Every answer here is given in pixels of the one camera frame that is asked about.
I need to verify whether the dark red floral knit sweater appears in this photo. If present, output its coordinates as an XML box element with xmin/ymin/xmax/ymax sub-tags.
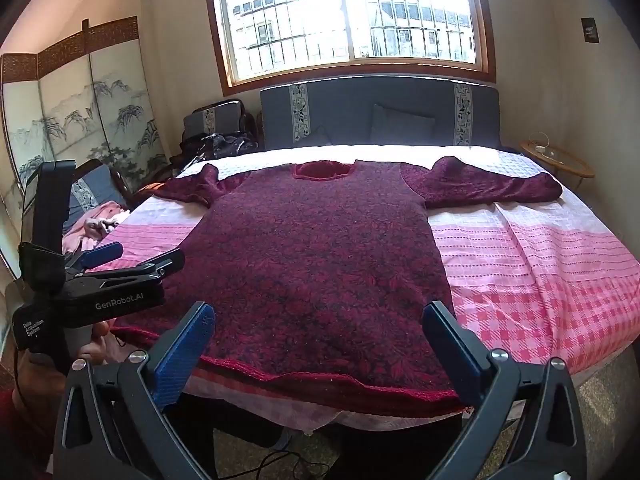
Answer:
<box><xmin>114</xmin><ymin>157</ymin><xmax>562</xmax><ymax>417</ymax></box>

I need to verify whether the pink clothes pile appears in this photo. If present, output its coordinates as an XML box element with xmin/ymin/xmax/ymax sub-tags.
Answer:
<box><xmin>62</xmin><ymin>200</ymin><xmax>130</xmax><ymax>255</ymax></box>

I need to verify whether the dark clothes pile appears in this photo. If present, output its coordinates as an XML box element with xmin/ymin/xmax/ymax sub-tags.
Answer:
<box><xmin>169</xmin><ymin>133</ymin><xmax>259</xmax><ymax>170</ymax></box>

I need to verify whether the person's left hand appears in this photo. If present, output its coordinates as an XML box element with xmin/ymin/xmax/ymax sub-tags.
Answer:
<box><xmin>12</xmin><ymin>321</ymin><xmax>115</xmax><ymax>413</ymax></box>

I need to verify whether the grey cushioned wooden armchair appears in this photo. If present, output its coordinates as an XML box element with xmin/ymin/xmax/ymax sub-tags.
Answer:
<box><xmin>67</xmin><ymin>158</ymin><xmax>134</xmax><ymax>224</ymax></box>

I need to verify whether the pink checkered bed sheet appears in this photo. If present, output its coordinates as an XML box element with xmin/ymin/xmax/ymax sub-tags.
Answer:
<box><xmin>99</xmin><ymin>145</ymin><xmax>639</xmax><ymax>432</ymax></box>

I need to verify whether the painted folding screen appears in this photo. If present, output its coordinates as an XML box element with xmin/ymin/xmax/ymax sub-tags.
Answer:
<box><xmin>1</xmin><ymin>18</ymin><xmax>167</xmax><ymax>275</ymax></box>

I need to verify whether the grey cushioned chair back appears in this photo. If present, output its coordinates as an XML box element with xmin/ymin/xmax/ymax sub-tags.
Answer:
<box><xmin>182</xmin><ymin>100</ymin><xmax>245</xmax><ymax>141</ymax></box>

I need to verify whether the round glass side table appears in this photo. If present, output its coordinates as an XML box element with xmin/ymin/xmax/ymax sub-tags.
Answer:
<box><xmin>520</xmin><ymin>131</ymin><xmax>596</xmax><ymax>188</ymax></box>

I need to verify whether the grey square pillow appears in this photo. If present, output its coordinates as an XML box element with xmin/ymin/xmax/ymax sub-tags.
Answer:
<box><xmin>370</xmin><ymin>104</ymin><xmax>435</xmax><ymax>145</ymax></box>

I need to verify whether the wooden framed window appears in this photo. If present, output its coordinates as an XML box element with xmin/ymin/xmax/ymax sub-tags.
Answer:
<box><xmin>206</xmin><ymin>0</ymin><xmax>497</xmax><ymax>96</ymax></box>

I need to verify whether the grey padded headboard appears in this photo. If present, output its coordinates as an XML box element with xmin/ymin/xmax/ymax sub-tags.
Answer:
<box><xmin>260</xmin><ymin>75</ymin><xmax>501</xmax><ymax>150</ymax></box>

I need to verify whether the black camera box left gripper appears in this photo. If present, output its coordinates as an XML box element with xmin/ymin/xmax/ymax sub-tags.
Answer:
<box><xmin>21</xmin><ymin>160</ymin><xmax>76</xmax><ymax>252</ymax></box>

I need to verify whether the black cable on floor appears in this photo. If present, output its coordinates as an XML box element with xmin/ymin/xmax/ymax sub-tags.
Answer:
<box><xmin>219</xmin><ymin>439</ymin><xmax>336</xmax><ymax>480</ymax></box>

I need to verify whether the black wall switch plate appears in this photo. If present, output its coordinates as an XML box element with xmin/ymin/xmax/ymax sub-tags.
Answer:
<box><xmin>580</xmin><ymin>18</ymin><xmax>599</xmax><ymax>44</ymax></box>

